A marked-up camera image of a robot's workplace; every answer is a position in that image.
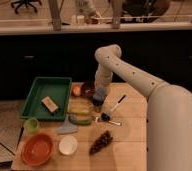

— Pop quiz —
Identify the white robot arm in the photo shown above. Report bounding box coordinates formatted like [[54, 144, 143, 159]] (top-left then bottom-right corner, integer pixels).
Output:
[[95, 44, 192, 171]]

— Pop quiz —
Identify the tan sponge block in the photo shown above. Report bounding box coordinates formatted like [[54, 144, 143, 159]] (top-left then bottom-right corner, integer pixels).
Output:
[[41, 96, 58, 113]]

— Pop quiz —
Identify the green plastic cup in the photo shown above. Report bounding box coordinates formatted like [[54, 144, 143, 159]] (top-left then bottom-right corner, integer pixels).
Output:
[[24, 117, 39, 133]]

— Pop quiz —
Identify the black and white brush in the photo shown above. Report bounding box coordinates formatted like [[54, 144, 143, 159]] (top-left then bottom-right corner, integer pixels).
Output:
[[101, 95, 125, 121]]

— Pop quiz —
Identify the silver metal spoon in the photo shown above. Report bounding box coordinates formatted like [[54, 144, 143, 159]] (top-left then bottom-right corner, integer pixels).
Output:
[[93, 116, 122, 126]]

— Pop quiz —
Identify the dark brown bowl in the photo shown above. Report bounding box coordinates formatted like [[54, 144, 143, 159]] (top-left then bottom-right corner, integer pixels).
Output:
[[81, 81, 95, 98]]

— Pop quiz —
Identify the orange peach toy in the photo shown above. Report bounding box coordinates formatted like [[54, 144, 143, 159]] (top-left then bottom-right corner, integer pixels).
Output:
[[72, 85, 81, 97]]

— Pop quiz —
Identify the green cucumber toy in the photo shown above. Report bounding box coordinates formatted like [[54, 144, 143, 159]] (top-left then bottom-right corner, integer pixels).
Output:
[[68, 115, 92, 126]]

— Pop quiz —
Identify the bunch of dark grapes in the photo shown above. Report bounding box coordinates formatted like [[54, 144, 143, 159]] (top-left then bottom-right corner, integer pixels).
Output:
[[89, 131, 113, 155]]

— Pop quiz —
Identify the grey blue cloth piece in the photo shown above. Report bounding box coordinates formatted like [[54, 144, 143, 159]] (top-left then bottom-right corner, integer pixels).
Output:
[[57, 120, 78, 134]]

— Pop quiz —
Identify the green plastic tray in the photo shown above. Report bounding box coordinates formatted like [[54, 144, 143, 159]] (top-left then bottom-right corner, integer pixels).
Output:
[[21, 77, 72, 121]]

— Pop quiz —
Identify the orange plastic bowl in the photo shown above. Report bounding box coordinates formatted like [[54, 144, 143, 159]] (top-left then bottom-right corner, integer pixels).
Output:
[[21, 133, 54, 167]]

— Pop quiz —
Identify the black office chair base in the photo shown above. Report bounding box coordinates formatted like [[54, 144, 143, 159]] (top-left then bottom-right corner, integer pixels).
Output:
[[10, 0, 42, 14]]

